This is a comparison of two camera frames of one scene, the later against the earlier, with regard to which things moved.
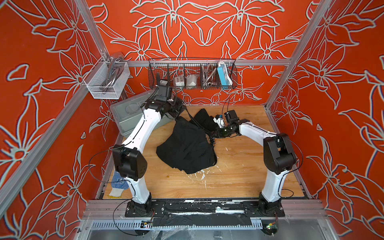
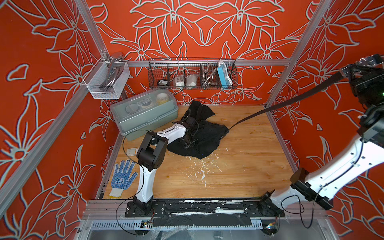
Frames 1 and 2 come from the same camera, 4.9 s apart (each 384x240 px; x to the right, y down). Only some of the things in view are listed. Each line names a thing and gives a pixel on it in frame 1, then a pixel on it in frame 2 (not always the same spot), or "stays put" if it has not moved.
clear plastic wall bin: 106,80 stays put
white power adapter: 179,81 stays put
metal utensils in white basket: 115,68 stays put
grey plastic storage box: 128,114 stays put
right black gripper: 220,134 -> 368,77
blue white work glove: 119,183 stays put
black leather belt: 212,140 -> 336,77
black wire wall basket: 193,73 stays put
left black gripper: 180,105 -> 193,140
